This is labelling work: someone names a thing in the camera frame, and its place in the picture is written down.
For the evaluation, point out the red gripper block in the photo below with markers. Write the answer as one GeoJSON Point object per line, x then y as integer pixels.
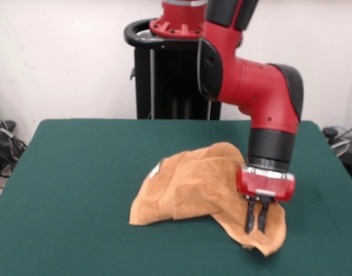
{"type": "Point", "coordinates": [264, 185]}

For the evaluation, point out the tan terry towel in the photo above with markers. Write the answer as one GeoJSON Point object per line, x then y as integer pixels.
{"type": "Point", "coordinates": [193, 187]}

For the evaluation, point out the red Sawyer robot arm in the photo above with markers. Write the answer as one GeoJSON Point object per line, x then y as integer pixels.
{"type": "Point", "coordinates": [259, 92]}

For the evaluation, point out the grey round base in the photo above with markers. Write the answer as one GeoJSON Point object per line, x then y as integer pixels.
{"type": "Point", "coordinates": [340, 146]}

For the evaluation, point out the dark green table cloth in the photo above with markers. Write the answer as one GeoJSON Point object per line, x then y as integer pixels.
{"type": "Point", "coordinates": [78, 201]}

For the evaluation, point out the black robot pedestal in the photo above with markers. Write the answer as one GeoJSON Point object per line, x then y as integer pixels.
{"type": "Point", "coordinates": [170, 80]}

